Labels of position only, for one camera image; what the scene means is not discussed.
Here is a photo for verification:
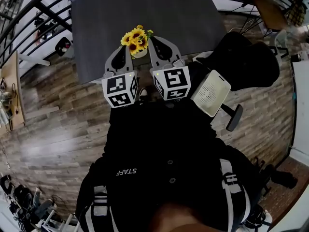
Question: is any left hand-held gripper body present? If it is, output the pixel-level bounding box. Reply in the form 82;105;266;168
101;69;139;109

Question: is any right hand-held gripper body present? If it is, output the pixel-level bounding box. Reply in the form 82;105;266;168
149;59;191;101

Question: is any yellow sunflower bouquet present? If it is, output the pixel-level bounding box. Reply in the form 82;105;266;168
120;25;154;59

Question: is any white perforated plastic basket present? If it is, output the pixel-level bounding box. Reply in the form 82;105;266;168
190;69;232;117

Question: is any person's black white shoe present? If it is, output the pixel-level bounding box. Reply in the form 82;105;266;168
139;87;149;104

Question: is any black waste bin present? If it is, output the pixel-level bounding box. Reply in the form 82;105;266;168
55;37;73;57

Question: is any person's black jacket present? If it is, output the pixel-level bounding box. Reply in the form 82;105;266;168
75;100;264;232

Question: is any black office chair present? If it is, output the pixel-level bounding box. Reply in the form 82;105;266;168
192;31;281;132

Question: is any black metal railing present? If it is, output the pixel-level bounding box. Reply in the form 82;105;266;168
0;0;73;65

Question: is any cluttered wooden desk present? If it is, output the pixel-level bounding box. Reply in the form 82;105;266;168
0;51;26;130

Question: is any brown wooden table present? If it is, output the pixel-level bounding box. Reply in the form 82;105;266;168
248;0;290;31

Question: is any grey right shoulder strap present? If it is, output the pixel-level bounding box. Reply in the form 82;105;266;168
219;158;252;227

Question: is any grey shoulder strap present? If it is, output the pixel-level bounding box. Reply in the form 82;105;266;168
219;158;252;227
84;185;116;232

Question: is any grey left shoulder strap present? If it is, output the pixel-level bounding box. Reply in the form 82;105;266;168
84;185;116;232

